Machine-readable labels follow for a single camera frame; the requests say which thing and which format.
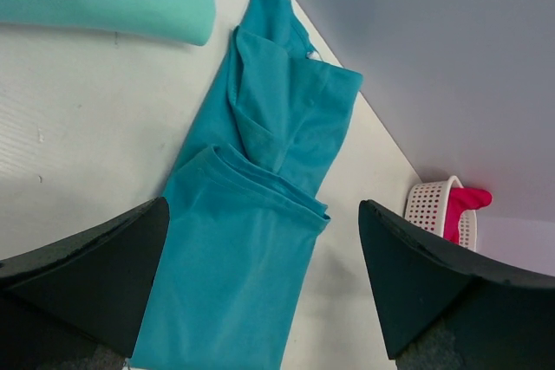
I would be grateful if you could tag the white plastic basket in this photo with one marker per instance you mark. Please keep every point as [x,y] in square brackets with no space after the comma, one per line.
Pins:
[427,204]

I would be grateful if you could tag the red t-shirt in basket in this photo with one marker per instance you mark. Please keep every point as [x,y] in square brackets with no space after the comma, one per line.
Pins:
[460,224]

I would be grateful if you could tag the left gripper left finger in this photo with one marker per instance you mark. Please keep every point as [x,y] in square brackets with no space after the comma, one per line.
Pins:
[78,303]

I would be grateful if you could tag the teal t-shirt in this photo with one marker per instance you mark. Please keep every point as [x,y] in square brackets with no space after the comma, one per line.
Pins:
[242,196]

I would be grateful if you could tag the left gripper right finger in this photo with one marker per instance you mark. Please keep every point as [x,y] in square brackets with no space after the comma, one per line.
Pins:
[441,306]

